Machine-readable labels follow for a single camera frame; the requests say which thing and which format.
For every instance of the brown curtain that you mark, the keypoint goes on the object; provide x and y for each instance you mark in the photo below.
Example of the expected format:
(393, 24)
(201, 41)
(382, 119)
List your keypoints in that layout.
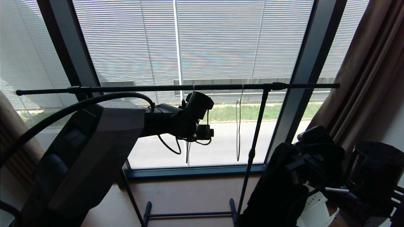
(9, 119)
(363, 78)

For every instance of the window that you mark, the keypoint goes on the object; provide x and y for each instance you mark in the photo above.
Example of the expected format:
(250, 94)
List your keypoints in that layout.
(315, 47)

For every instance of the pink clothes hanger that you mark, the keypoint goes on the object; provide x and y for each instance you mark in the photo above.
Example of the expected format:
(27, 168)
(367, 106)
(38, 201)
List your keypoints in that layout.
(188, 151)
(238, 142)

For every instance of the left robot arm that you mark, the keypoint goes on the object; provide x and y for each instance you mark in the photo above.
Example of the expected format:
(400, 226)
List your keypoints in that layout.
(94, 151)

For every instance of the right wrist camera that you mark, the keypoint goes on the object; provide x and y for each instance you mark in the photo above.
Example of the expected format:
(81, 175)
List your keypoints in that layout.
(312, 135)

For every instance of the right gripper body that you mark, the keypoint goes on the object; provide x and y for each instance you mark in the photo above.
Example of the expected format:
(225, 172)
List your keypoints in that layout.
(301, 170)

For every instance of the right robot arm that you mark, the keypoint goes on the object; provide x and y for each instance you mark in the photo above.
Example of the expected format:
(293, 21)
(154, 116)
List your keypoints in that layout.
(375, 170)

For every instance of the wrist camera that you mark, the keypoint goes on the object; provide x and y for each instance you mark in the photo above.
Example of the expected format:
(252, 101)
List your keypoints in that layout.
(205, 132)
(312, 135)

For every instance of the white laundry basket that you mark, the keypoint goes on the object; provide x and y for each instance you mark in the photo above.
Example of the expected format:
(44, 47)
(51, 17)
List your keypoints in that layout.
(315, 211)

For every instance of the black clothes rack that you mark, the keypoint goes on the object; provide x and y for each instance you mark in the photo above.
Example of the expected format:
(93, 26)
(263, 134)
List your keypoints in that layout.
(221, 87)

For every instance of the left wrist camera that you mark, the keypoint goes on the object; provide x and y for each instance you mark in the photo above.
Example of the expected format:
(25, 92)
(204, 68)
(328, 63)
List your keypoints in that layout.
(205, 132)

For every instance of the black shorts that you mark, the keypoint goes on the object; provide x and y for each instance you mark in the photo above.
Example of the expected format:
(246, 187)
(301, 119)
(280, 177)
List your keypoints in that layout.
(271, 195)

